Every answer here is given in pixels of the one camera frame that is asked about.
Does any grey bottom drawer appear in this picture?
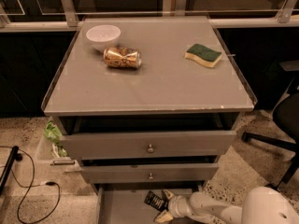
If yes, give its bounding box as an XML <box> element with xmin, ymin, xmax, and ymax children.
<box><xmin>95</xmin><ymin>181</ymin><xmax>203</xmax><ymax>224</ymax></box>

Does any black floor stand leg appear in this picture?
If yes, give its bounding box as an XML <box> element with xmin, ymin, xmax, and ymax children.
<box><xmin>0</xmin><ymin>146</ymin><xmax>19</xmax><ymax>195</ymax></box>

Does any grey top drawer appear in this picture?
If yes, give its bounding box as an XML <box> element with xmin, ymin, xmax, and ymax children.
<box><xmin>61</xmin><ymin>131</ymin><xmax>236</xmax><ymax>160</ymax></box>

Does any gold crushed soda can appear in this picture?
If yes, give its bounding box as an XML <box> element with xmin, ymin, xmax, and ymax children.
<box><xmin>103</xmin><ymin>47</ymin><xmax>141</xmax><ymax>69</ymax></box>

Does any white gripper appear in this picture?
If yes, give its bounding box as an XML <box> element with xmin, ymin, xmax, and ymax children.
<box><xmin>154</xmin><ymin>189</ymin><xmax>191</xmax><ymax>224</ymax></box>

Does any grey drawer cabinet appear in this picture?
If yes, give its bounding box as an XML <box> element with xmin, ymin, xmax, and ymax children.
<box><xmin>41</xmin><ymin>15</ymin><xmax>258</xmax><ymax>224</ymax></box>

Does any black rxbar chocolate wrapper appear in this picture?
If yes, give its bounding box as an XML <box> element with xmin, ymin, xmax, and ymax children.
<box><xmin>144</xmin><ymin>190</ymin><xmax>168</xmax><ymax>212</ymax></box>

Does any grey middle drawer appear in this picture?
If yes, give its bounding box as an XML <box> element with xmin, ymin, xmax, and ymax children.
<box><xmin>81</xmin><ymin>163</ymin><xmax>219</xmax><ymax>184</ymax></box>

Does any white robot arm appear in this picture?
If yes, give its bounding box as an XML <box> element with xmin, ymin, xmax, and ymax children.
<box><xmin>154</xmin><ymin>187</ymin><xmax>299</xmax><ymax>224</ymax></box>

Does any grey drawer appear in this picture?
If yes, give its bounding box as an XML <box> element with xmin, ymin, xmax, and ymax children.
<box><xmin>95</xmin><ymin>181</ymin><xmax>203</xmax><ymax>224</ymax></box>
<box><xmin>61</xmin><ymin>131</ymin><xmax>236</xmax><ymax>160</ymax></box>
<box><xmin>81</xmin><ymin>163</ymin><xmax>219</xmax><ymax>184</ymax></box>

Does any black office chair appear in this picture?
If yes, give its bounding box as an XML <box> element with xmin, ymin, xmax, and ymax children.
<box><xmin>241</xmin><ymin>59</ymin><xmax>299</xmax><ymax>191</ymax></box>

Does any green yellow sponge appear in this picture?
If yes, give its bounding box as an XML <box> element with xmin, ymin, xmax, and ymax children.
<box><xmin>184</xmin><ymin>44</ymin><xmax>221</xmax><ymax>68</ymax></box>

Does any clear plastic bin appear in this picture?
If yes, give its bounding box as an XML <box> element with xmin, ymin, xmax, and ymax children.
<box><xmin>35</xmin><ymin>118</ymin><xmax>80</xmax><ymax>172</ymax></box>

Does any white ceramic bowl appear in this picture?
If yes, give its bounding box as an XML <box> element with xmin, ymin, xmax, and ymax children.
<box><xmin>86</xmin><ymin>25</ymin><xmax>121</xmax><ymax>52</ymax></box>

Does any metal railing frame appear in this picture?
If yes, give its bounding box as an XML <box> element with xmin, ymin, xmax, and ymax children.
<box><xmin>0</xmin><ymin>0</ymin><xmax>298</xmax><ymax>31</ymax></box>

